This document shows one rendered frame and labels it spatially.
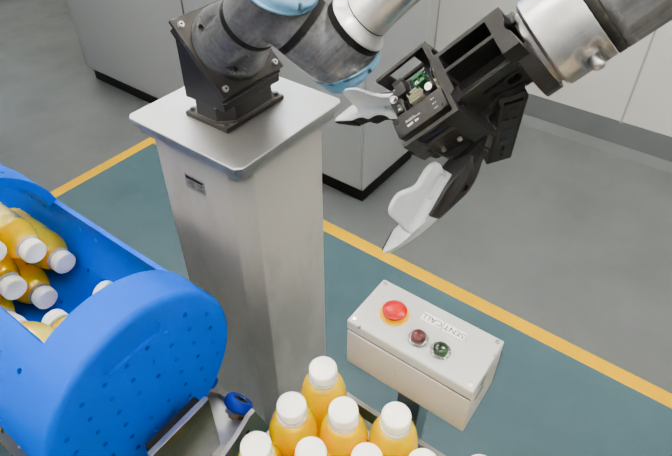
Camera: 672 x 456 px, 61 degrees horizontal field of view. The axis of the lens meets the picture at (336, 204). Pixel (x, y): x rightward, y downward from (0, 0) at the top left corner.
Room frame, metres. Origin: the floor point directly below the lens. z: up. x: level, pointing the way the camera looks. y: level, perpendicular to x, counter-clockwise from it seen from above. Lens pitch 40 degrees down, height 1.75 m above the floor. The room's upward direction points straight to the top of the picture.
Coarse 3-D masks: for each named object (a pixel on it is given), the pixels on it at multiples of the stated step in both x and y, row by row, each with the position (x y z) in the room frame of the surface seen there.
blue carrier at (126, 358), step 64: (0, 192) 0.88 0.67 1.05; (128, 256) 0.64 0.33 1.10; (0, 320) 0.43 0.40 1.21; (64, 320) 0.42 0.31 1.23; (128, 320) 0.41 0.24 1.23; (192, 320) 0.48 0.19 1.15; (0, 384) 0.37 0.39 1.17; (64, 384) 0.35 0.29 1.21; (128, 384) 0.39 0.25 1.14; (192, 384) 0.46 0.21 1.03; (64, 448) 0.32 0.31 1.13; (128, 448) 0.36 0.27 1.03
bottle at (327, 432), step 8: (328, 416) 0.39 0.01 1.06; (360, 416) 0.40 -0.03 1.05; (320, 424) 0.40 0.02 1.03; (328, 424) 0.38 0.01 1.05; (360, 424) 0.39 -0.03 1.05; (320, 432) 0.38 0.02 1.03; (328, 432) 0.38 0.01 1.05; (336, 432) 0.37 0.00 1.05; (344, 432) 0.37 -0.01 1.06; (352, 432) 0.37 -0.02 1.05; (360, 432) 0.38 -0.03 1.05; (328, 440) 0.37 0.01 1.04; (336, 440) 0.37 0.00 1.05; (344, 440) 0.37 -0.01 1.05; (352, 440) 0.37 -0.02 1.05; (360, 440) 0.37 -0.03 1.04; (328, 448) 0.36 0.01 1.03; (336, 448) 0.36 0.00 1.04; (344, 448) 0.36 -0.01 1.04; (352, 448) 0.36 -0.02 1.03
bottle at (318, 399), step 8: (336, 376) 0.45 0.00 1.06; (304, 384) 0.45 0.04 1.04; (312, 384) 0.44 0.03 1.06; (336, 384) 0.44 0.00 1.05; (344, 384) 0.45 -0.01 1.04; (304, 392) 0.44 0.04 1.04; (312, 392) 0.43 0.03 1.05; (320, 392) 0.43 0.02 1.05; (328, 392) 0.43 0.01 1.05; (336, 392) 0.43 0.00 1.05; (344, 392) 0.44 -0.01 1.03; (312, 400) 0.43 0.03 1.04; (320, 400) 0.43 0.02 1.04; (328, 400) 0.43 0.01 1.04; (312, 408) 0.42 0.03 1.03; (320, 408) 0.42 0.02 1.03; (328, 408) 0.42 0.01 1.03; (320, 416) 0.42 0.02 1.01
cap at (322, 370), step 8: (320, 360) 0.46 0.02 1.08; (328, 360) 0.46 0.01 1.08; (312, 368) 0.45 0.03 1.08; (320, 368) 0.45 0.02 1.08; (328, 368) 0.45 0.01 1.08; (336, 368) 0.45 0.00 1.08; (312, 376) 0.44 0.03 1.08; (320, 376) 0.44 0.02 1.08; (328, 376) 0.44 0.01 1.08; (320, 384) 0.43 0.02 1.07; (328, 384) 0.44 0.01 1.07
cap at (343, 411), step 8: (336, 400) 0.40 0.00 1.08; (344, 400) 0.40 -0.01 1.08; (352, 400) 0.40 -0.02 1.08; (336, 408) 0.39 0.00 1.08; (344, 408) 0.39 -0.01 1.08; (352, 408) 0.39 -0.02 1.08; (336, 416) 0.38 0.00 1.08; (344, 416) 0.38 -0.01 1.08; (352, 416) 0.38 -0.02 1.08; (336, 424) 0.37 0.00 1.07; (344, 424) 0.37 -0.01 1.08; (352, 424) 0.37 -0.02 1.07
